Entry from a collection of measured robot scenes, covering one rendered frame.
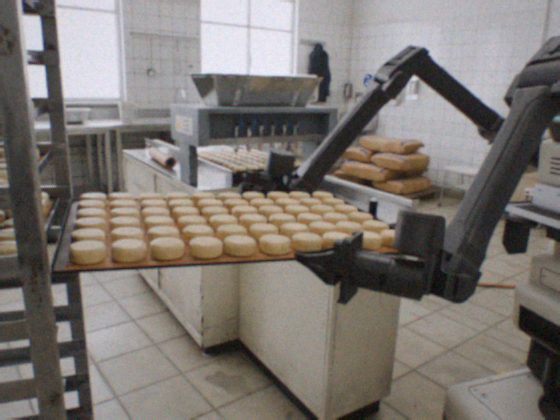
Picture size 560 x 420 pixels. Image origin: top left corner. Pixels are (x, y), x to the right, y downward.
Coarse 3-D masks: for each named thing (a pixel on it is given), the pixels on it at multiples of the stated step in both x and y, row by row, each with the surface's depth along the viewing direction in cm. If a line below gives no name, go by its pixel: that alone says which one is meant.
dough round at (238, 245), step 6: (228, 240) 74; (234, 240) 74; (240, 240) 74; (246, 240) 74; (252, 240) 75; (228, 246) 73; (234, 246) 72; (240, 246) 72; (246, 246) 73; (252, 246) 73; (228, 252) 73; (234, 252) 73; (240, 252) 72; (246, 252) 73; (252, 252) 74
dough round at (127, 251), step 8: (120, 240) 70; (128, 240) 70; (136, 240) 71; (112, 248) 67; (120, 248) 67; (128, 248) 67; (136, 248) 67; (144, 248) 68; (112, 256) 68; (120, 256) 67; (128, 256) 67; (136, 256) 67; (144, 256) 69
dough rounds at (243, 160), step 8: (200, 152) 246; (208, 152) 248; (216, 152) 253; (224, 152) 250; (232, 152) 252; (240, 152) 251; (248, 152) 251; (256, 152) 254; (264, 152) 253; (208, 160) 232; (216, 160) 224; (224, 160) 223; (232, 160) 225; (240, 160) 230; (248, 160) 226; (256, 160) 229; (264, 160) 227; (232, 168) 210; (240, 168) 205; (248, 168) 209; (256, 168) 209
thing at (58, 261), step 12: (72, 204) 95; (348, 204) 109; (72, 216) 87; (72, 228) 80; (60, 240) 72; (60, 252) 69; (384, 252) 79; (396, 252) 80; (60, 264) 65; (180, 264) 68; (192, 264) 68; (204, 264) 69; (216, 264) 69; (228, 264) 70
